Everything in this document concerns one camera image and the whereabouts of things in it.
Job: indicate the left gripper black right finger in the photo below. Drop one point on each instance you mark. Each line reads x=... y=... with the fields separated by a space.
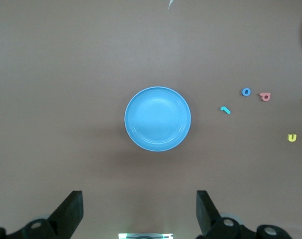
x=208 y=214

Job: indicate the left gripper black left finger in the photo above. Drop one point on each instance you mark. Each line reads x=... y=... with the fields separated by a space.
x=66 y=214

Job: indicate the teal letter l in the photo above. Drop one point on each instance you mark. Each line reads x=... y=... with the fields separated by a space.
x=225 y=110

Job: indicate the blue letter o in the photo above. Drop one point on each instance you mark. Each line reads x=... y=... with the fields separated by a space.
x=242 y=91

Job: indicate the pink letter p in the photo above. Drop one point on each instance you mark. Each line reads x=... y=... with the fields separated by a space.
x=265 y=98

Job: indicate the blue plate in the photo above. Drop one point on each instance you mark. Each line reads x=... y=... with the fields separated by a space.
x=157 y=119

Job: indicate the yellow letter u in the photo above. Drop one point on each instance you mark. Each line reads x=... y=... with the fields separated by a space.
x=289 y=137

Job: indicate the brown table cover sheet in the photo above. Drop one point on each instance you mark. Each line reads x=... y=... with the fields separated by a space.
x=66 y=74

